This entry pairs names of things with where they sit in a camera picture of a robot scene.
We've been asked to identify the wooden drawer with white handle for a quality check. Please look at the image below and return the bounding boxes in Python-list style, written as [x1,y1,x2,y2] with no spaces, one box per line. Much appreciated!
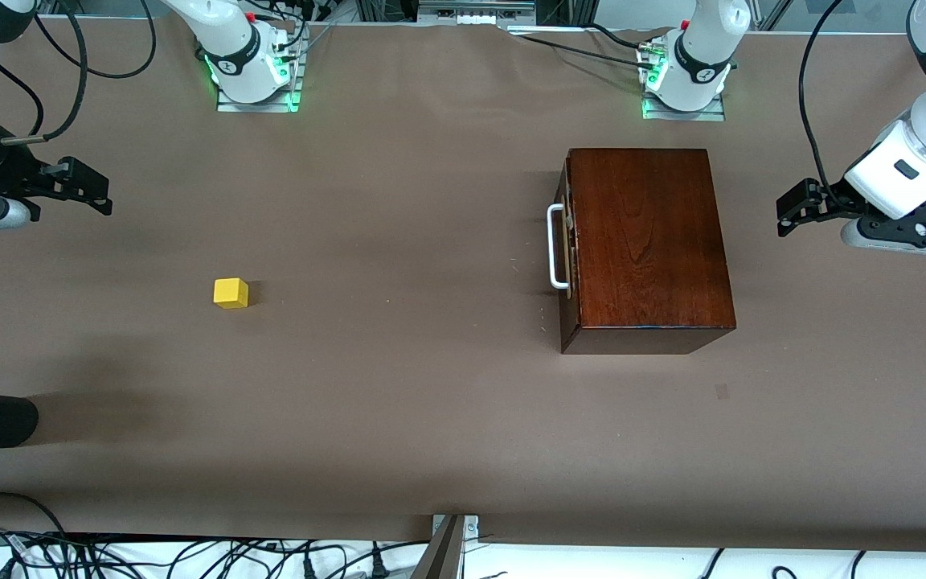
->
[547,173,584,300]

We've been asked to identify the diagonal aluminium strut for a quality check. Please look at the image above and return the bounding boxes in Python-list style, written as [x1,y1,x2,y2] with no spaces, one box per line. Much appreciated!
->
[755,0,795,31]

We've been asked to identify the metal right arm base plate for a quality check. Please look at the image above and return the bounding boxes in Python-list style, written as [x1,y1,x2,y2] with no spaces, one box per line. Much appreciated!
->
[216,48,304,113]

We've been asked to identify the aluminium beam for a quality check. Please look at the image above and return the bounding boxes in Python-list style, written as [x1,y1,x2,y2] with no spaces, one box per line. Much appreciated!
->
[408,515,465,579]

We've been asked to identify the small metal bracket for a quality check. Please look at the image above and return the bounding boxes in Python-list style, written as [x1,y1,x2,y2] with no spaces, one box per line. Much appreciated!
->
[431,515,480,538]

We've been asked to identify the dark brown wooden box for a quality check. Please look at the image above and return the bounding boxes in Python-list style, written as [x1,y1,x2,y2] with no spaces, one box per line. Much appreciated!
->
[557,147,737,355]

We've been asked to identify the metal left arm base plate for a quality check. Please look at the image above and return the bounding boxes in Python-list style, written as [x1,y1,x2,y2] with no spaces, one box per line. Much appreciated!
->
[641,92,727,122]

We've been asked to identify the grey cable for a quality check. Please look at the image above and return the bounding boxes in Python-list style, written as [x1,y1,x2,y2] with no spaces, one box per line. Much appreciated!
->
[293,22,340,62]

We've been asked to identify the aluminium frame profile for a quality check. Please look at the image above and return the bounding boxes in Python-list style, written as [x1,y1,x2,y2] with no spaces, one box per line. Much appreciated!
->
[417,0,538,27]

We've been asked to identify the yellow block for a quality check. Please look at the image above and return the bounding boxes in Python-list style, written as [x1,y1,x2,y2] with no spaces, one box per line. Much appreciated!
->
[213,277,250,310]

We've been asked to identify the brown table cover sheet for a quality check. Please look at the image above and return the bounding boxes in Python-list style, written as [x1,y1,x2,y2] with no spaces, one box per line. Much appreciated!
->
[0,14,926,556]

